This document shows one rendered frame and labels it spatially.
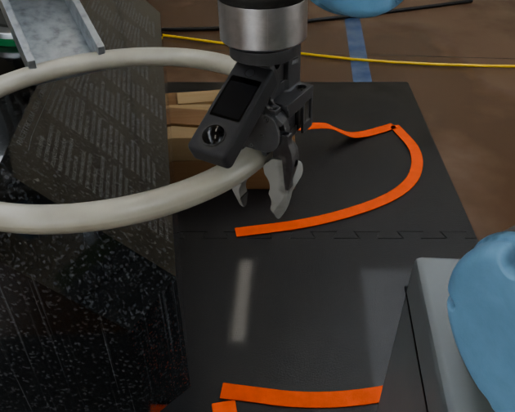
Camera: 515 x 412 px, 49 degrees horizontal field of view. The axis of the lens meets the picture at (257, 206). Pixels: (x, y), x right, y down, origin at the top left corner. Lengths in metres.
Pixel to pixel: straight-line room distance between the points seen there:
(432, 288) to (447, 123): 2.06
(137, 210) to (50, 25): 0.59
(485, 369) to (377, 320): 1.40
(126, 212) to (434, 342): 0.34
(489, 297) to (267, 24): 0.35
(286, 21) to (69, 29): 0.60
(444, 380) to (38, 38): 0.83
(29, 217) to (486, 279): 0.43
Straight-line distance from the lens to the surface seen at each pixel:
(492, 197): 2.31
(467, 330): 0.34
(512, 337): 0.31
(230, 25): 0.57
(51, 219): 0.58
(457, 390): 0.60
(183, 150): 2.06
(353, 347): 1.66
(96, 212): 0.57
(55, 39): 1.07
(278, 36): 0.56
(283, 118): 0.61
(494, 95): 3.03
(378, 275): 1.85
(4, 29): 1.33
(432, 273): 0.70
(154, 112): 1.36
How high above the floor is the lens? 1.33
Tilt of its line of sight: 40 degrees down
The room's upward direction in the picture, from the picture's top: straight up
